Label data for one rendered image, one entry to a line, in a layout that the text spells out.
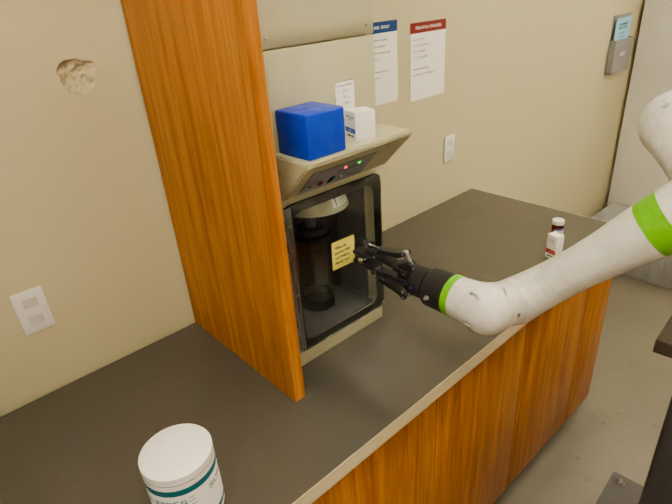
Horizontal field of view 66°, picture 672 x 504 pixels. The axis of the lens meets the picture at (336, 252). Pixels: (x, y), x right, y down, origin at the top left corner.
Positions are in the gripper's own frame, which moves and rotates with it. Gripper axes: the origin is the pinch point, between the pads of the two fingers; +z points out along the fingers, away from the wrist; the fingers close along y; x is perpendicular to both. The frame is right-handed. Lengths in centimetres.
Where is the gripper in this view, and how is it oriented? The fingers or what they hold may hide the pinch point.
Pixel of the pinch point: (366, 257)
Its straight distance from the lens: 129.9
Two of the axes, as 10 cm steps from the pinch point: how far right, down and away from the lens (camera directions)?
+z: -6.7, -3.0, 6.8
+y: -0.7, -8.8, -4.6
